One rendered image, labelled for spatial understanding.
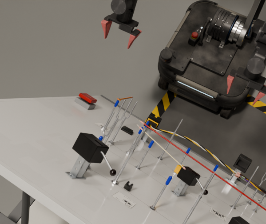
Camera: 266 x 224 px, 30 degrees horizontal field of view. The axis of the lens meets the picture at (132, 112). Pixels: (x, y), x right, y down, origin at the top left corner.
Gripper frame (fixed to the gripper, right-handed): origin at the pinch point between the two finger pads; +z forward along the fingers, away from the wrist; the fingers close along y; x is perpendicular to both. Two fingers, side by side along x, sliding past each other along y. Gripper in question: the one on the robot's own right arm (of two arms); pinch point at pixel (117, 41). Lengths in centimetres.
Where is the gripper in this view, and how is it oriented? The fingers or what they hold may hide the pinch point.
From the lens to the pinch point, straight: 186.6
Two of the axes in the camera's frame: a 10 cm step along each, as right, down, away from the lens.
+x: 3.8, -4.3, 8.2
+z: -2.6, 8.0, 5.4
